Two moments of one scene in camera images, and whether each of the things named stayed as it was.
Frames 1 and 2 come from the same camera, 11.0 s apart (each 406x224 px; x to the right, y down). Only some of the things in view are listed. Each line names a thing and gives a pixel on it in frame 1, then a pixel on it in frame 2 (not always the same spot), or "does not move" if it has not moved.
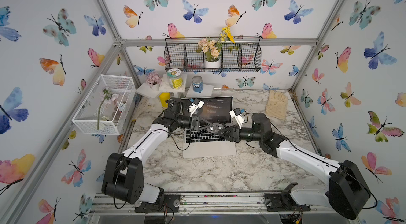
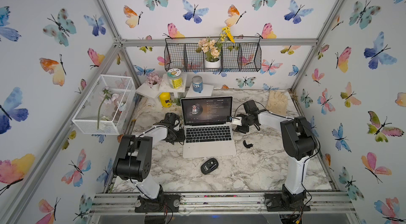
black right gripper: (235, 133) -> (241, 129)
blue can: (197, 83) does not move
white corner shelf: (145, 90) does not move
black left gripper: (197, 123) -> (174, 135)
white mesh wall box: (105, 108) does not move
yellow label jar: (175, 78) does not move
